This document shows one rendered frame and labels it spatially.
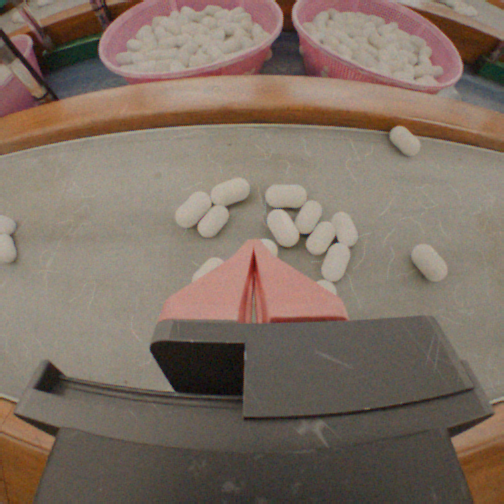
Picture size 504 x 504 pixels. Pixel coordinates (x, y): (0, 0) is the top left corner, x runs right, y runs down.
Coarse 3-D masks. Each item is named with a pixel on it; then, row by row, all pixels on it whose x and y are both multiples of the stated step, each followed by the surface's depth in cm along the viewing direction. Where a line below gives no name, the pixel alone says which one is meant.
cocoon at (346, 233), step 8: (336, 216) 20; (344, 216) 19; (336, 224) 20; (344, 224) 19; (352, 224) 19; (336, 232) 20; (344, 232) 19; (352, 232) 19; (344, 240) 19; (352, 240) 19
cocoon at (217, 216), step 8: (216, 208) 20; (224, 208) 20; (208, 216) 19; (216, 216) 19; (224, 216) 20; (200, 224) 19; (208, 224) 19; (216, 224) 19; (200, 232) 20; (208, 232) 19; (216, 232) 20
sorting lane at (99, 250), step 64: (192, 128) 24; (256, 128) 24; (320, 128) 24; (0, 192) 23; (64, 192) 22; (128, 192) 22; (192, 192) 22; (256, 192) 22; (320, 192) 22; (384, 192) 22; (448, 192) 22; (64, 256) 20; (128, 256) 20; (192, 256) 20; (320, 256) 20; (384, 256) 20; (448, 256) 20; (0, 320) 19; (64, 320) 19; (128, 320) 19; (448, 320) 19; (0, 384) 17; (128, 384) 18
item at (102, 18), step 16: (16, 0) 22; (96, 0) 27; (32, 16) 26; (96, 16) 30; (48, 48) 33; (64, 48) 34; (80, 48) 35; (96, 48) 36; (48, 64) 36; (64, 64) 37
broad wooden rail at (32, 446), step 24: (0, 408) 16; (0, 432) 14; (24, 432) 14; (480, 432) 14; (0, 456) 13; (24, 456) 13; (480, 456) 13; (0, 480) 12; (24, 480) 13; (480, 480) 12
